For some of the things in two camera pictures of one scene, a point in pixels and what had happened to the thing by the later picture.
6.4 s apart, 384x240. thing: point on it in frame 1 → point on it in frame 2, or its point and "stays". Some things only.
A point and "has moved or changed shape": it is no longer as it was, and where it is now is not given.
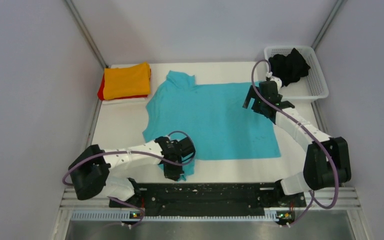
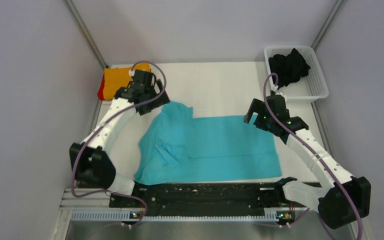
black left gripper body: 171,171 → 162,100
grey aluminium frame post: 85,31 stays
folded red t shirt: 100,94 stays
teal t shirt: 216,115 has moved or changed shape
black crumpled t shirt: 289,68 stays
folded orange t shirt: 126,82 stays
